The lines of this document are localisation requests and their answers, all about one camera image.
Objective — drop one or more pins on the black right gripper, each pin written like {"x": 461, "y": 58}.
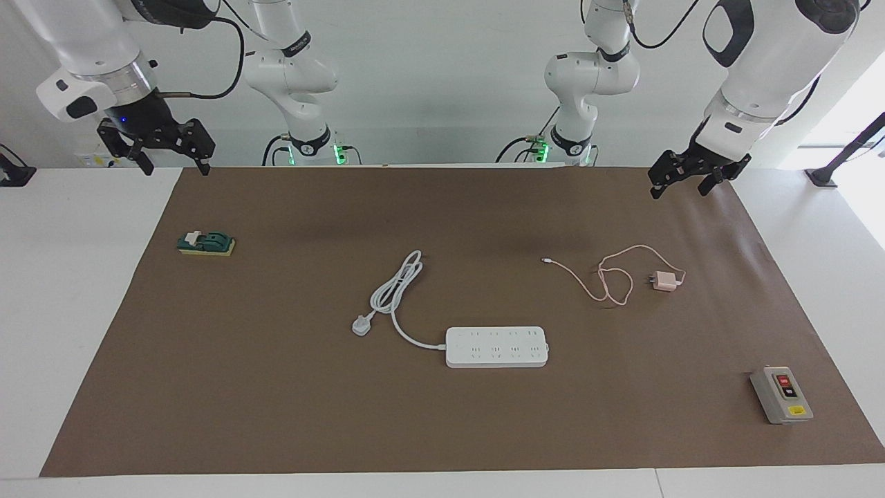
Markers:
{"x": 152, "y": 128}

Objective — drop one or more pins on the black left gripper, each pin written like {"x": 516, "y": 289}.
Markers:
{"x": 698, "y": 162}

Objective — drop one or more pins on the pink charger adapter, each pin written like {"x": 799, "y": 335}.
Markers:
{"x": 666, "y": 281}

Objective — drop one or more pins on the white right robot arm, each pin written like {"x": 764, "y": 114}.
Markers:
{"x": 90, "y": 48}

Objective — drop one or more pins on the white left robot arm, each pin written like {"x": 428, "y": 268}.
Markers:
{"x": 767, "y": 62}

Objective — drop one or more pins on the black table clamp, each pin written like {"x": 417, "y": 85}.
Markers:
{"x": 14, "y": 171}

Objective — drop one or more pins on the brown table mat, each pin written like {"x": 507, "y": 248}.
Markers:
{"x": 276, "y": 415}

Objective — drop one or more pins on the green knife switch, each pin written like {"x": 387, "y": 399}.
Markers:
{"x": 207, "y": 242}

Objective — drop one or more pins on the white wall socket box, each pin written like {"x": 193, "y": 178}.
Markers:
{"x": 90, "y": 160}

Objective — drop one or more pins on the grey on-off switch box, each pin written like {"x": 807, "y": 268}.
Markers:
{"x": 781, "y": 394}

